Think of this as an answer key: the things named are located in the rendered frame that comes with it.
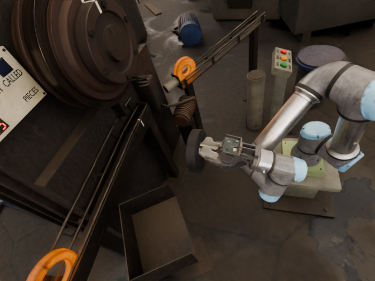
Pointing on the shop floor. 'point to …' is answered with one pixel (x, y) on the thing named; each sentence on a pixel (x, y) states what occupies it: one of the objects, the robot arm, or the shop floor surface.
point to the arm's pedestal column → (303, 202)
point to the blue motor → (189, 29)
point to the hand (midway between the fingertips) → (196, 147)
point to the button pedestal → (281, 73)
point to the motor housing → (185, 116)
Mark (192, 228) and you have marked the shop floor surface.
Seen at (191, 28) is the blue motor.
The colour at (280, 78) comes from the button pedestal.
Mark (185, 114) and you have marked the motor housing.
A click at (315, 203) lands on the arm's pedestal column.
